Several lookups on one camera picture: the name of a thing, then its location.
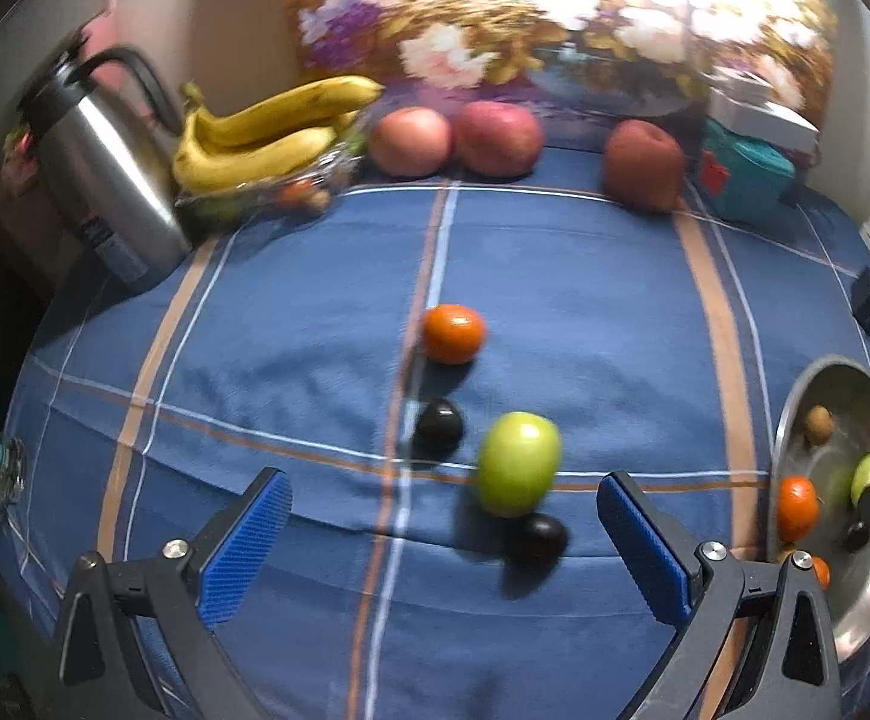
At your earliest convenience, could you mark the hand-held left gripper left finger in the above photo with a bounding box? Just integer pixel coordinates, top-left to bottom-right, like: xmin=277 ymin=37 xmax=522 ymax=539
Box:
xmin=52 ymin=467 xmax=295 ymax=720

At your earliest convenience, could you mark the clear plastic fruit tray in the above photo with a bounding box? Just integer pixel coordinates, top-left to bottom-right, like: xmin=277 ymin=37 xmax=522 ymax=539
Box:
xmin=176 ymin=131 xmax=370 ymax=224

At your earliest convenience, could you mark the white box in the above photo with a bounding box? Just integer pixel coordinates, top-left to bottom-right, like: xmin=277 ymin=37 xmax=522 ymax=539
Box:
xmin=707 ymin=82 xmax=820 ymax=158

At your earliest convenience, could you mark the blue checked tablecloth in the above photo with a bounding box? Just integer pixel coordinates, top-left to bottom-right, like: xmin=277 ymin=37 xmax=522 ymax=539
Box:
xmin=0 ymin=146 xmax=870 ymax=720

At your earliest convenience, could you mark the floral wall picture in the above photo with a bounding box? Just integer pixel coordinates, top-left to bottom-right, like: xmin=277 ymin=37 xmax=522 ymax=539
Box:
xmin=274 ymin=0 xmax=842 ymax=160

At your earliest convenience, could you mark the red apple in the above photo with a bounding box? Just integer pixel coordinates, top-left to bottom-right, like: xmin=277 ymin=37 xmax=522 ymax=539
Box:
xmin=604 ymin=120 xmax=687 ymax=215
xmin=369 ymin=106 xmax=455 ymax=178
xmin=454 ymin=101 xmax=545 ymax=179

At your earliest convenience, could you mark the teal box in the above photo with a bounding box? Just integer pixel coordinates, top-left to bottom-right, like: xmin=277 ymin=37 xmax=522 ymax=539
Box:
xmin=701 ymin=120 xmax=796 ymax=225

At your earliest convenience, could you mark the stainless steel bowl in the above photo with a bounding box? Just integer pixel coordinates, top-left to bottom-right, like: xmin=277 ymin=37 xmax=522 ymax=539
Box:
xmin=765 ymin=356 xmax=870 ymax=665

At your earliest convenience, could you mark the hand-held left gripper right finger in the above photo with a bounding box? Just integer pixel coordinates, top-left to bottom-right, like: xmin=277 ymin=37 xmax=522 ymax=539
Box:
xmin=598 ymin=471 xmax=845 ymax=720

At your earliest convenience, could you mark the stainless steel thermos jug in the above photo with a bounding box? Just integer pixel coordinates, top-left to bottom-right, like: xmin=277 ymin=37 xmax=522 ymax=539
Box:
xmin=19 ymin=47 xmax=192 ymax=286

